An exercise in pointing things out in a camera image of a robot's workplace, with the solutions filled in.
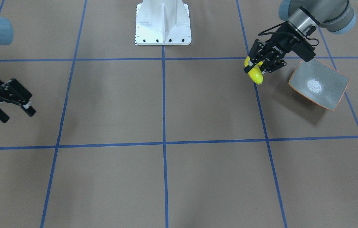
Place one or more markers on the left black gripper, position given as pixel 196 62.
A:
pixel 280 43

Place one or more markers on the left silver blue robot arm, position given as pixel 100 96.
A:
pixel 300 19

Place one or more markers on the grey square plate orange rim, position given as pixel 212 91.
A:
pixel 319 83

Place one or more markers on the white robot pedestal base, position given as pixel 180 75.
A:
pixel 162 22

